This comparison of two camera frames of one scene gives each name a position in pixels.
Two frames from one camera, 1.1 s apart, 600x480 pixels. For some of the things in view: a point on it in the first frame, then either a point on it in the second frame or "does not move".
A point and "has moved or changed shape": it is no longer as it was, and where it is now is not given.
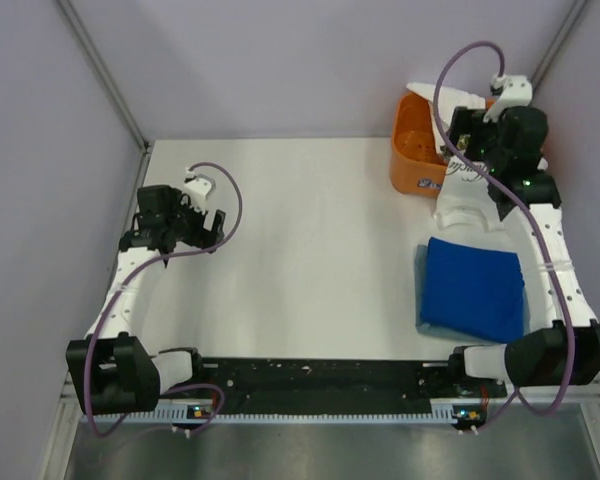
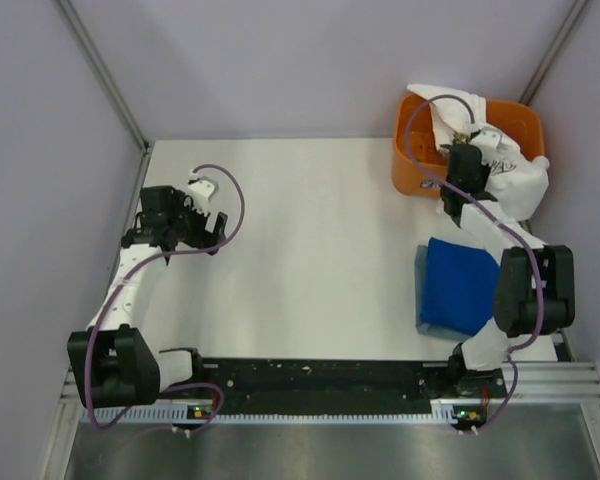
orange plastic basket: (417, 166) does not move
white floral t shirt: (466, 196) has moved or changed shape
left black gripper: (201, 238) does not move
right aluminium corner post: (555, 45) does not move
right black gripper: (469, 122) to (485, 170)
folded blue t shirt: (473, 291) does not move
